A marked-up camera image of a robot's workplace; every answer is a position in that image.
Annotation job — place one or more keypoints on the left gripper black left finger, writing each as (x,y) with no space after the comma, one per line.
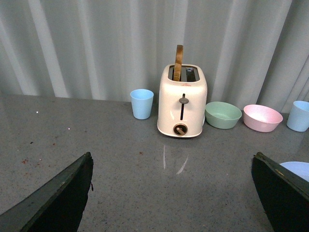
(57,206)

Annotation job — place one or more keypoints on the light blue plate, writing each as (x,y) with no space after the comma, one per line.
(301,169)

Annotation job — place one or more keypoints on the green bowl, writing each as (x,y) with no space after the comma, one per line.
(222,115)

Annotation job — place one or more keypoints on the light blue cup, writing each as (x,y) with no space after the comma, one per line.
(298,119)
(141,101)

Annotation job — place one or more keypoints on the grey curtain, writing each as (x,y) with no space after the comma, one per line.
(251,51)

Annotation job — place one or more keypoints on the pink bowl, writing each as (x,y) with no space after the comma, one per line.
(261,118)

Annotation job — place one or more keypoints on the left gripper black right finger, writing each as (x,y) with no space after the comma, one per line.
(283,195)

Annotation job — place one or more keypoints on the toast slice in toaster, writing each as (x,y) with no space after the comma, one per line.
(178,63)

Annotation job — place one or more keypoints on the cream two-slot toaster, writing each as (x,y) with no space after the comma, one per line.
(181,107)

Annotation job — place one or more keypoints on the light blue cup left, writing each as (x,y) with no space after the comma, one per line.
(141,101)

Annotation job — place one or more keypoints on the light blue cup right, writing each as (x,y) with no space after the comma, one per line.
(298,119)

